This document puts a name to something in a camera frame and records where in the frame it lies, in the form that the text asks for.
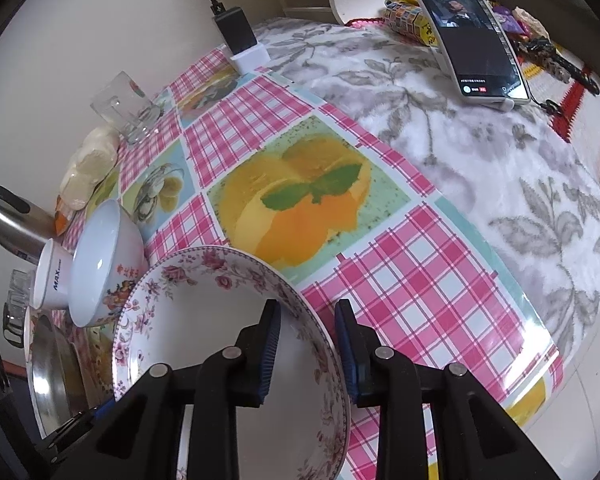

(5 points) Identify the black charger plug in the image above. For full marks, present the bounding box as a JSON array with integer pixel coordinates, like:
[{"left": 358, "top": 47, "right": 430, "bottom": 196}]
[{"left": 212, "top": 5, "right": 258, "bottom": 56}]

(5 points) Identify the pink checkered fruit tablecloth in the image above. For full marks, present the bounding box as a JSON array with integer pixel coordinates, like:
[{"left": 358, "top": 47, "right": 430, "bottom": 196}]
[{"left": 40, "top": 47, "right": 566, "bottom": 480}]

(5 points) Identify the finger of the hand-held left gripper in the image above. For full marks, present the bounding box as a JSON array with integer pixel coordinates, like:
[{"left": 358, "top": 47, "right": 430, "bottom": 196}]
[{"left": 39, "top": 406, "right": 108, "bottom": 463}]

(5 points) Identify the colourful patterned snack packet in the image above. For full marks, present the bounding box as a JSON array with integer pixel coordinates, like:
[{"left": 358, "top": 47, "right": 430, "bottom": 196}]
[{"left": 382, "top": 0, "right": 441, "bottom": 47}]

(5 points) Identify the purple snack packet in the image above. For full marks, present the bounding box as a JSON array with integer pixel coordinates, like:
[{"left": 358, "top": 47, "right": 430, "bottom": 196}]
[{"left": 490, "top": 2, "right": 520, "bottom": 35}]

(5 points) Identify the clear glass mug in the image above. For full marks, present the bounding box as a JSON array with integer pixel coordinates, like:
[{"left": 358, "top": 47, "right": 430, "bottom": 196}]
[{"left": 90, "top": 71, "right": 163, "bottom": 146}]

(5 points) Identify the bag of white buns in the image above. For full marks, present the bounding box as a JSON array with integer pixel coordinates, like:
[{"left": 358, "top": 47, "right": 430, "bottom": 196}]
[{"left": 60, "top": 125, "right": 121, "bottom": 211}]

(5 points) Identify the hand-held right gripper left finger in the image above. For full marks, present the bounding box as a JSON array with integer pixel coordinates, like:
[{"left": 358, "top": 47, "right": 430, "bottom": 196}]
[{"left": 96, "top": 299, "right": 283, "bottom": 480}]

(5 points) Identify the smartphone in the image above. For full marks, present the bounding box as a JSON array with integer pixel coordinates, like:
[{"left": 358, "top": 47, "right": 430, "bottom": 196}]
[{"left": 405, "top": 0, "right": 532, "bottom": 107}]

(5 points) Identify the white phone stand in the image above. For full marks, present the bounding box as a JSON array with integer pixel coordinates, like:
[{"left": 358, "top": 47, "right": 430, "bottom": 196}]
[{"left": 480, "top": 96, "right": 517, "bottom": 112}]

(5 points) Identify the orange snack packet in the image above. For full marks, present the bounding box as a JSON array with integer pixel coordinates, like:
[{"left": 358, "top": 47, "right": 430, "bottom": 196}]
[{"left": 54, "top": 195, "right": 76, "bottom": 236}]

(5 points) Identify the small white floral bowl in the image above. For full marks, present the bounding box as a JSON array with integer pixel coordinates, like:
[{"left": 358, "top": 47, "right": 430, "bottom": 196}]
[{"left": 69, "top": 199, "right": 148, "bottom": 328}]

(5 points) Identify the large floral rimmed plate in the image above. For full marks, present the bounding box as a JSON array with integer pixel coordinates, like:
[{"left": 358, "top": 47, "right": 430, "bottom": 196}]
[{"left": 112, "top": 246, "right": 352, "bottom": 480}]

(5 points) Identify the stainless steel thermos jug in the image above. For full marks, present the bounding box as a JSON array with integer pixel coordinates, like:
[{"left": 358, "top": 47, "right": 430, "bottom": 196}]
[{"left": 0, "top": 185, "right": 61, "bottom": 263}]

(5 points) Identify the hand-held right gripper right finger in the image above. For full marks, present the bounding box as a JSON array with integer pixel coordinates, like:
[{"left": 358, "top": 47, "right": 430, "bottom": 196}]
[{"left": 334, "top": 299, "right": 546, "bottom": 480}]

